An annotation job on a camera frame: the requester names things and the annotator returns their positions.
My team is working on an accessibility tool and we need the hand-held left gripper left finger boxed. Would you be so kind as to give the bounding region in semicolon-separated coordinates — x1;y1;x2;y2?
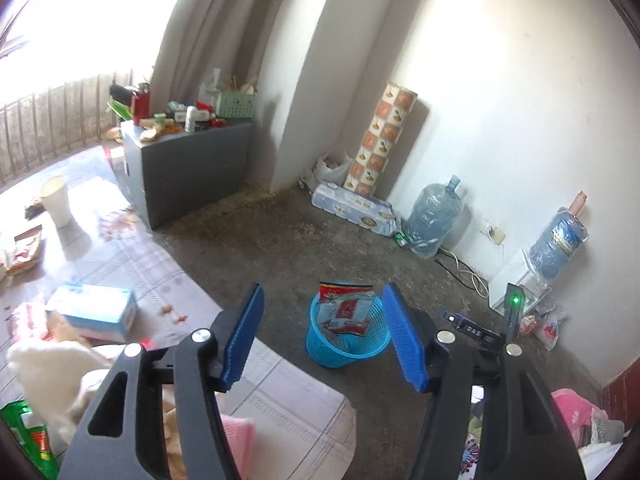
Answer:
57;282;266;480

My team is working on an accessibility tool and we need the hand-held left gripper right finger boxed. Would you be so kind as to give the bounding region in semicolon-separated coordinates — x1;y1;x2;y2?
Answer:
382;282;588;480

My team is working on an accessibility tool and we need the blue plastic waste basket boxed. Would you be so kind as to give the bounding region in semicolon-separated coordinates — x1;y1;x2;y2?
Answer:
306;290;392;370

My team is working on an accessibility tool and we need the red snack wrapper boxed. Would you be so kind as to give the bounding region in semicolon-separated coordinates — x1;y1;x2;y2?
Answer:
319;281;376;337

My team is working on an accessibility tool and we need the green snack wrapper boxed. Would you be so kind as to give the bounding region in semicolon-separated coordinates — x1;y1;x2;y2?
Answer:
0;399;59;479

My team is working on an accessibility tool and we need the white water dispenser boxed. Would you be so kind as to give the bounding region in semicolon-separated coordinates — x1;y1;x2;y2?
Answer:
489;249;552;317

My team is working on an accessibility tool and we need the red and white plastic bag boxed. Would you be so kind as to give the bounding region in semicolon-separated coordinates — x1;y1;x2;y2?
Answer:
519;307;569;352

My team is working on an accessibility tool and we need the blue water jug on dispenser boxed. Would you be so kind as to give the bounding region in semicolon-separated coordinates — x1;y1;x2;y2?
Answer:
528;190;590;282

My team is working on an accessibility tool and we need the pink towel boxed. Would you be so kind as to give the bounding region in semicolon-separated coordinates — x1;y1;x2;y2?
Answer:
219;411;257;480

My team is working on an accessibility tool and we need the patterned tablecloth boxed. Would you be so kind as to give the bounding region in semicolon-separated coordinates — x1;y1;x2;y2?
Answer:
0;145;357;480

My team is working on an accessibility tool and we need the pink cloth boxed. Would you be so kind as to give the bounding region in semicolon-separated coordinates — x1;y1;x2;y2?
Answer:
550;387;609;454

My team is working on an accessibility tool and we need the empty blue water jug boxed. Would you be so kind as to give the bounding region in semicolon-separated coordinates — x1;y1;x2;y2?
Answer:
402;174;467;260

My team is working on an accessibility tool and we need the pack of toilet paper rolls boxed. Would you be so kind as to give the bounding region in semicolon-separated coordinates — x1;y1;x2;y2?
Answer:
311;182;402;239

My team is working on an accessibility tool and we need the blue and white tissue box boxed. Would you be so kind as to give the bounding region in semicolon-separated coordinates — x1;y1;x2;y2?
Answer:
45;283;139;344

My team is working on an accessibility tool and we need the grey cabinet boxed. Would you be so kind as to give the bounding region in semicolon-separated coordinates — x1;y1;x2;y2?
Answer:
121;120;252;231

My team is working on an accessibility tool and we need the person's fluffy white clothing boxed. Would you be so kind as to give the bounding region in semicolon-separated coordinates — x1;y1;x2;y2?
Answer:
7;339;117;452

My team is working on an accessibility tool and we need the rolled patterned floor mat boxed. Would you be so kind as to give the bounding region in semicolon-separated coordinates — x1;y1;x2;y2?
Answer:
344;81;419;199

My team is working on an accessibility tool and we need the white paper cup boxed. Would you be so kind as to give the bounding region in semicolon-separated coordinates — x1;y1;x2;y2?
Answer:
39;174;74;229

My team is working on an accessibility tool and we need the orange snack packet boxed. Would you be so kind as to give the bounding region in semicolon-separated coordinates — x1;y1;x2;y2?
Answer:
0;236;44;277

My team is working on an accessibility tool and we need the green plastic storage basket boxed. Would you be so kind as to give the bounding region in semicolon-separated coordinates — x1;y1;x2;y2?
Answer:
215;90;256;120

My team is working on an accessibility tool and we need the red thermos bottle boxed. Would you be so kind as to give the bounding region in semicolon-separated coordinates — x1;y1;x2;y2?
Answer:
130;84;151;122

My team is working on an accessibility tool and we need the beige curtain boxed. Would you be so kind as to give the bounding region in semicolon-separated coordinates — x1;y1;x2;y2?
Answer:
149;0;347;128

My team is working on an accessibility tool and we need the white power cable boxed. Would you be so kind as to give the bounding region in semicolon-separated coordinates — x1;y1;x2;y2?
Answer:
434;251;492;302

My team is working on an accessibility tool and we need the wall power socket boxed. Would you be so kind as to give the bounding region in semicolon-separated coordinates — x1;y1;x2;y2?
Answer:
479;219;506;246

